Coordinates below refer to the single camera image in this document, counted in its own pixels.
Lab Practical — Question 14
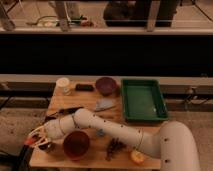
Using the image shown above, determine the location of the black rectangular block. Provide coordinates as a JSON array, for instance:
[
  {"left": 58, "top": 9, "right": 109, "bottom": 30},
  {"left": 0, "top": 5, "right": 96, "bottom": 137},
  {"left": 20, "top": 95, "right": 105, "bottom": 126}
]
[{"left": 75, "top": 84, "right": 94, "bottom": 91}]

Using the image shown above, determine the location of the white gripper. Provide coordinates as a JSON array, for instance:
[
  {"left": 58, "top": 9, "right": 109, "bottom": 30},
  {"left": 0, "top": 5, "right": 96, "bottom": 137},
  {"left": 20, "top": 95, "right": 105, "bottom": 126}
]
[{"left": 28, "top": 125, "right": 53, "bottom": 148}]

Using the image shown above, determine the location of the wooden board table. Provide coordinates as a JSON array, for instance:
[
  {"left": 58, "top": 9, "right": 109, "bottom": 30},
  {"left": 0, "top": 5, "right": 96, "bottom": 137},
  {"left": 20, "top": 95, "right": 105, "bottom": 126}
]
[{"left": 29, "top": 80, "right": 162, "bottom": 170}]

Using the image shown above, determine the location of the purple bowl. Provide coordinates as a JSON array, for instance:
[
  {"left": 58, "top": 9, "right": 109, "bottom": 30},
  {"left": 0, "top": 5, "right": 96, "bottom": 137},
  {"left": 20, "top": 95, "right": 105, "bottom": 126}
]
[{"left": 95, "top": 77, "right": 117, "bottom": 96}]

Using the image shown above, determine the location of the grey cloth piece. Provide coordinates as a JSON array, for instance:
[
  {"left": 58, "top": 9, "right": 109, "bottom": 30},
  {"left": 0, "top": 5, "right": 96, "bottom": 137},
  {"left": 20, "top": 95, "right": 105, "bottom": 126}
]
[{"left": 94, "top": 98, "right": 115, "bottom": 112}]

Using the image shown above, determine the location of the red pepper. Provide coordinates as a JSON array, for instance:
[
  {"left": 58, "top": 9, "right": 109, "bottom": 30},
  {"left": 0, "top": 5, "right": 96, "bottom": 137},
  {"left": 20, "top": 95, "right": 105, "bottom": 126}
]
[{"left": 24, "top": 138, "right": 36, "bottom": 146}]

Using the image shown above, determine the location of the purple grape bunch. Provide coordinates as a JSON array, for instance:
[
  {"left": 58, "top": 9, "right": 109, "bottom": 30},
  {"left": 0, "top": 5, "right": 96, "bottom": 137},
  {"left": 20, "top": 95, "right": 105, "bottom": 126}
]
[{"left": 105, "top": 138, "right": 126, "bottom": 161}]

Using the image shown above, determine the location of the red-brown bowl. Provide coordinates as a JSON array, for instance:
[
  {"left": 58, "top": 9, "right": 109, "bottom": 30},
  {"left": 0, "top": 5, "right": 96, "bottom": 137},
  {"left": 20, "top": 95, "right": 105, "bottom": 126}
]
[{"left": 63, "top": 131, "right": 90, "bottom": 161}]

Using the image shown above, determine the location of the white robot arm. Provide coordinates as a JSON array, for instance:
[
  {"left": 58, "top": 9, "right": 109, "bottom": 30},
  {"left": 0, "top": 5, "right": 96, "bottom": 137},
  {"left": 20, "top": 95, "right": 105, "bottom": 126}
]
[{"left": 28, "top": 108, "right": 201, "bottom": 171}]

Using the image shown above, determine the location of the green plastic tray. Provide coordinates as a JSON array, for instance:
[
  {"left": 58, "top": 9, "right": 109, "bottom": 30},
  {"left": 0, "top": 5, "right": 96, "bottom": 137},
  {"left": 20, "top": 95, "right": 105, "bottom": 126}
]
[{"left": 121, "top": 79, "right": 168, "bottom": 123}]

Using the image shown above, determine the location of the black handled tool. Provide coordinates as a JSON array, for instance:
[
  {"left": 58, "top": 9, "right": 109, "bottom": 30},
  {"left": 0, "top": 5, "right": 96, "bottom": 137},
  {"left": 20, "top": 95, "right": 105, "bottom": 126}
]
[{"left": 45, "top": 106, "right": 83, "bottom": 122}]

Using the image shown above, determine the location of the small blue object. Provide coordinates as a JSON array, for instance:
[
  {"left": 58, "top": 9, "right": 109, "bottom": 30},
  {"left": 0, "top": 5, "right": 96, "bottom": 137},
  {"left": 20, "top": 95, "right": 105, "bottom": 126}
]
[{"left": 97, "top": 129, "right": 106, "bottom": 137}]

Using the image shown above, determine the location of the yellow orange fruit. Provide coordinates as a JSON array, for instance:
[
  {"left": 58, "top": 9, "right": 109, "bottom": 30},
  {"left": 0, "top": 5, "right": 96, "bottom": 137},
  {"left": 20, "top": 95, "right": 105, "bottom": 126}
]
[{"left": 130, "top": 150, "right": 145, "bottom": 164}]

